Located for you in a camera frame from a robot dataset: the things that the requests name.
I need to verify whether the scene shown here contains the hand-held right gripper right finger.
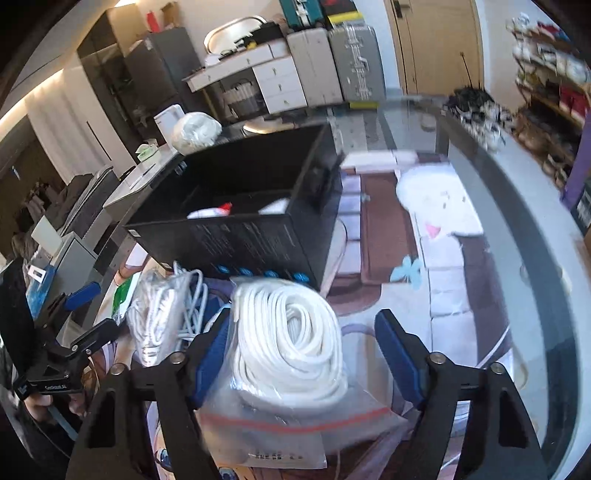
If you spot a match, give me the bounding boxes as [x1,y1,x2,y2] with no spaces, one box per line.
[374,308,543,480]

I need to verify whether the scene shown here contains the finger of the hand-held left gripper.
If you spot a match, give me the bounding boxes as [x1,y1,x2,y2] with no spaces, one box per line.
[34,281,102,333]
[44,318,121,374]

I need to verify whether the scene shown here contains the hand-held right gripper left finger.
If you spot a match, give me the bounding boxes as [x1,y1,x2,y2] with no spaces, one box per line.
[65,307,232,480]

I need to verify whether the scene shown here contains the green snack packet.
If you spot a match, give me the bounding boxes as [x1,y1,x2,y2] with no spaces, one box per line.
[111,274,141,326]

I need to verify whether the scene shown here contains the white braided cord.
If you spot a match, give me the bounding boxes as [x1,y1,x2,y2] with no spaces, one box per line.
[126,271,188,367]

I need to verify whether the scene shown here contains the white charging cable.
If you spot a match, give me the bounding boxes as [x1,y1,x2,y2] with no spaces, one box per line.
[173,261,209,344]

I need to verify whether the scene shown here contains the white rope coil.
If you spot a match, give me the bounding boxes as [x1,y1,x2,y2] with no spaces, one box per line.
[196,276,421,469]

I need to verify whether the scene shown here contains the black storage box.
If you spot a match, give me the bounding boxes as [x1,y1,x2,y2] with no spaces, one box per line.
[122,122,345,292]

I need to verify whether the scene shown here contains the person's left hand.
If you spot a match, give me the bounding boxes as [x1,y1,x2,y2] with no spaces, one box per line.
[21,392,90,423]

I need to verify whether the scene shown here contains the printed table mat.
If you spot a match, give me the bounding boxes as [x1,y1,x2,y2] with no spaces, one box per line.
[111,148,514,480]

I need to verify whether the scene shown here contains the white side table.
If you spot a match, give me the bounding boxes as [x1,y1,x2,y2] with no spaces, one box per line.
[102,143,185,209]

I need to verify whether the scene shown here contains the white tube with red cap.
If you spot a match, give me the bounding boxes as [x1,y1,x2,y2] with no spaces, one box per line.
[187,203,232,219]

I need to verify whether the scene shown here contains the white electric kettle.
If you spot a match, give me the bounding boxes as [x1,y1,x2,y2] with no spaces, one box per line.
[153,104,186,144]

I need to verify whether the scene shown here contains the black glass wardrobe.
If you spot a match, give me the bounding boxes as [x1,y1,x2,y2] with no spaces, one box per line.
[76,7,153,139]

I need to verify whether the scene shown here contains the dark grey refrigerator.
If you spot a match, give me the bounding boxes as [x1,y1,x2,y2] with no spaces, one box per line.
[124,28,195,121]

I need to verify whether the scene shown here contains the purple bag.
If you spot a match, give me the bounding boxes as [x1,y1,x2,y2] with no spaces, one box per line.
[560,152,591,213]

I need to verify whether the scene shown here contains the cluster of loose shoes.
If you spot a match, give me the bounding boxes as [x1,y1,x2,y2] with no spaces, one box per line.
[445,99,515,151]

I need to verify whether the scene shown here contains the black umbrella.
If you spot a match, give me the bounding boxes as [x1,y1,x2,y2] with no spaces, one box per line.
[442,53,497,116]

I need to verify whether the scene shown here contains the white dresser with drawers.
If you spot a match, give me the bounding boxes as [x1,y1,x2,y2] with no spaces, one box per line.
[185,41,308,116]

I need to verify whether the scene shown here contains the grey suitcase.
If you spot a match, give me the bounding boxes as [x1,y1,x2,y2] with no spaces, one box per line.
[328,21,386,106]

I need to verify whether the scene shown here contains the metal shoe rack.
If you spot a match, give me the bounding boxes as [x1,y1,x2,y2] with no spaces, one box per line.
[508,14,591,185]

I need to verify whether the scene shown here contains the beige suitcase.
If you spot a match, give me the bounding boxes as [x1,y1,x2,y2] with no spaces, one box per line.
[286,28,345,108]

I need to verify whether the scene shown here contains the oval mirror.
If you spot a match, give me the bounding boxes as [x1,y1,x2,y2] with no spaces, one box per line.
[204,15,269,54]

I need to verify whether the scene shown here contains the wooden door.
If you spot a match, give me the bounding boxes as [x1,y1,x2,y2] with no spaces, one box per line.
[383,0,483,95]

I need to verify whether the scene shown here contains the black handbag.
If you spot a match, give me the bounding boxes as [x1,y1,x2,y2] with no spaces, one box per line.
[249,23,283,44]

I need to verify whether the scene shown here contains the rows of assorted shoes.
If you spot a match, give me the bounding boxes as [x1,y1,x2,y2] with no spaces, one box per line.
[508,14,591,181]

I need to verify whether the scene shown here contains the teal suitcase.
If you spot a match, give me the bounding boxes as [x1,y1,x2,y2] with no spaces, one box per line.
[279,0,324,29]

